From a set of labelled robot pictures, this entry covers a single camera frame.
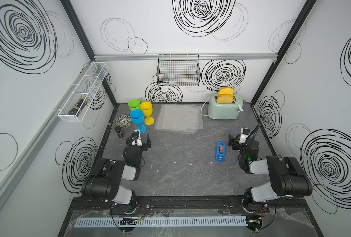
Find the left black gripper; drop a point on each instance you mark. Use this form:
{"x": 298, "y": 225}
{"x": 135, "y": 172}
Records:
{"x": 145, "y": 142}

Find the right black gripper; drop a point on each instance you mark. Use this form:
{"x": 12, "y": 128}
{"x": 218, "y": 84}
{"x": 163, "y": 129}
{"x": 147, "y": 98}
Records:
{"x": 233, "y": 142}

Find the blue plastic wine glass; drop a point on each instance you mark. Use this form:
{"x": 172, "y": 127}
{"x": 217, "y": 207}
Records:
{"x": 137, "y": 118}

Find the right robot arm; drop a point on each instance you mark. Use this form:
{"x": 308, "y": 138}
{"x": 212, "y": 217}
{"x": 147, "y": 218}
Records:
{"x": 286, "y": 176}

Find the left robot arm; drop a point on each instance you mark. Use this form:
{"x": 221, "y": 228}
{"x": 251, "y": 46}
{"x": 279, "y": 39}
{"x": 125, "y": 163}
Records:
{"x": 104, "y": 180}

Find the green plastic wine glass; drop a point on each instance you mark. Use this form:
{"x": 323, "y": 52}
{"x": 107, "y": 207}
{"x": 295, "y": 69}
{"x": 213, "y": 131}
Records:
{"x": 134, "y": 105}

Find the yellow plastic wine glass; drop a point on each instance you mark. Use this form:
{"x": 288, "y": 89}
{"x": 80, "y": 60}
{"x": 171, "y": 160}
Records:
{"x": 147, "y": 109}

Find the bubble wrap sheet stack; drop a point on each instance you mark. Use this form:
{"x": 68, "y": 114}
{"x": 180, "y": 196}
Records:
{"x": 176, "y": 118}

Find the dark spice bottle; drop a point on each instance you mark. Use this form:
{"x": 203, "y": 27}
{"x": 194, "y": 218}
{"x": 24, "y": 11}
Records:
{"x": 119, "y": 131}

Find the blue tape dispenser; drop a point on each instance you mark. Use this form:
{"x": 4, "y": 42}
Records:
{"x": 220, "y": 152}

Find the patterned small bowl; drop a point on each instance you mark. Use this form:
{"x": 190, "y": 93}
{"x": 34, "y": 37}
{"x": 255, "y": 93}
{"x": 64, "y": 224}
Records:
{"x": 123, "y": 121}

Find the mint green toaster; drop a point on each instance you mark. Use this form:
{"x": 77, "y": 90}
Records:
{"x": 225, "y": 111}

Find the front toast slice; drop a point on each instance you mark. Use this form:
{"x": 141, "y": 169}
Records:
{"x": 225, "y": 99}

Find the toast slice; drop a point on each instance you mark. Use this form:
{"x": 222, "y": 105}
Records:
{"x": 226, "y": 91}
{"x": 225, "y": 99}

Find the back toast slice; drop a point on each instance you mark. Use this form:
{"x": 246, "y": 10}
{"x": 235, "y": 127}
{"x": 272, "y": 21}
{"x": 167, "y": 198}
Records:
{"x": 226, "y": 91}

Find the dark bottle in shelf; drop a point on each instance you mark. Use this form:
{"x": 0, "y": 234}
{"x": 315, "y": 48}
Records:
{"x": 78, "y": 107}

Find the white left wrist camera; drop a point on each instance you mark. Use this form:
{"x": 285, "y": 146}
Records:
{"x": 136, "y": 138}

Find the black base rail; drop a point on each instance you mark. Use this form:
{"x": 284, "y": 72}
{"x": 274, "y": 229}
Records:
{"x": 150, "y": 205}

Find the white wire shelf basket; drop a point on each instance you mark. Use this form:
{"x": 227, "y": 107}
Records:
{"x": 91, "y": 79}

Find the white slotted cable duct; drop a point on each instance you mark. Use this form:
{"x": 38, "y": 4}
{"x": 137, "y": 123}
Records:
{"x": 125, "y": 222}

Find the black wire basket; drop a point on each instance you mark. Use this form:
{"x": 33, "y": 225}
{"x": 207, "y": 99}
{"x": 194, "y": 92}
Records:
{"x": 178, "y": 70}

